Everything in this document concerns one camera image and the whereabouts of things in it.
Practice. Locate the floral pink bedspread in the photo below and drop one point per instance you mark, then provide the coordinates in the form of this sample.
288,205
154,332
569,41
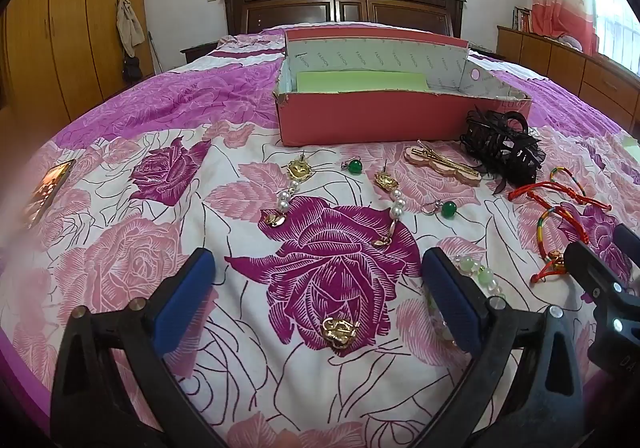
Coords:
150,238

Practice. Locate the beige hanging cloth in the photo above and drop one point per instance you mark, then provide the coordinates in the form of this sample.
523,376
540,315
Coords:
129,25

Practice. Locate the smartphone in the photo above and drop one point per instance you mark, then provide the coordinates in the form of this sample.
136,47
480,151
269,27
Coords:
47,193

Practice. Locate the black feathered hair claw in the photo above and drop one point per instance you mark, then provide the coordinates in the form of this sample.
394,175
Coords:
505,148

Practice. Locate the row of books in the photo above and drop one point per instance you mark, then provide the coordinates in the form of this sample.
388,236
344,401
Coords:
522,19

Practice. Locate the black hanging bag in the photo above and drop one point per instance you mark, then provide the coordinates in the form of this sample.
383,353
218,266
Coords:
132,69

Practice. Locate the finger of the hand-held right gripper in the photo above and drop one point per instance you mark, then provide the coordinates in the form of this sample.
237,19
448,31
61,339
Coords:
592,265
629,239

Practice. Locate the gold brooch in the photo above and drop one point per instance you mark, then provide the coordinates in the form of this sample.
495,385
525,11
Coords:
340,332

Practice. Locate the pale green paper sheet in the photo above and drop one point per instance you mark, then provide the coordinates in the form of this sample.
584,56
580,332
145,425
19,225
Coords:
360,80

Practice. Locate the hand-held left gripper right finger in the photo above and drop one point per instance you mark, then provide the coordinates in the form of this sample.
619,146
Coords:
454,300

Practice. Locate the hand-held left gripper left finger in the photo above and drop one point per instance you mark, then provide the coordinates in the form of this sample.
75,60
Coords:
186,298

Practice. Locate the wooden wardrobe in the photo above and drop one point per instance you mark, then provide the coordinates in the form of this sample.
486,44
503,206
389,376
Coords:
75,28

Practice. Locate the gold pearl drop earring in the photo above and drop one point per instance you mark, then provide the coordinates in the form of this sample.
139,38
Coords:
392,200
286,193

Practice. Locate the green bead earring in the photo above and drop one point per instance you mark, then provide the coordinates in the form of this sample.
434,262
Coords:
354,167
446,209

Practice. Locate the pink cardboard box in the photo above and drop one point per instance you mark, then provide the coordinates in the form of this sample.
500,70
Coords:
380,120

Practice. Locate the window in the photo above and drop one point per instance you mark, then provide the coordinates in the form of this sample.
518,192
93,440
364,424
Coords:
617,23

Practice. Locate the wooden sideboard cabinet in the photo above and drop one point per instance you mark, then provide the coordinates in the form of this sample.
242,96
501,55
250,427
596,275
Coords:
575,68

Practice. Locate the pink and gold hair clip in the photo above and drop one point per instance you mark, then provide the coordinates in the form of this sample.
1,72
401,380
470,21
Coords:
440,163

